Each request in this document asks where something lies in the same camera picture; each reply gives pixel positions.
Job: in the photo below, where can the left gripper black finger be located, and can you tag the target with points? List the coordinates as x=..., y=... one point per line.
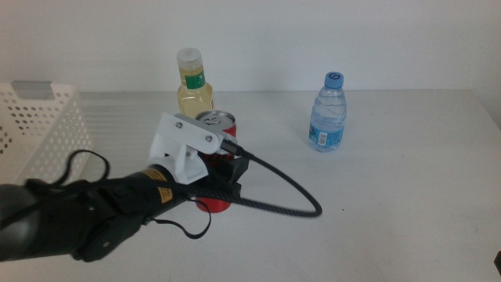
x=235, y=170

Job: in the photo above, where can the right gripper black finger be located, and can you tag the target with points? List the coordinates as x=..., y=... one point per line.
x=498, y=262

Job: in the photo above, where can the red soda can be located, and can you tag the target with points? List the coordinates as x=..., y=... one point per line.
x=217, y=119

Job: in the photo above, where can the yellow liquid bottle green label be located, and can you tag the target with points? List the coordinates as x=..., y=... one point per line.
x=193, y=98

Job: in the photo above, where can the clear water bottle blue cap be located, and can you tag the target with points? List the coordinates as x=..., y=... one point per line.
x=328, y=117

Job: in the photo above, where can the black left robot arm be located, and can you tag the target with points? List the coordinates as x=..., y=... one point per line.
x=78, y=211

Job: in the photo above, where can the white perforated plastic basket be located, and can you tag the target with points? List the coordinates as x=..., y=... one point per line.
x=62, y=88

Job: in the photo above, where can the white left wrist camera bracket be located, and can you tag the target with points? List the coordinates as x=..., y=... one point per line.
x=184, y=131

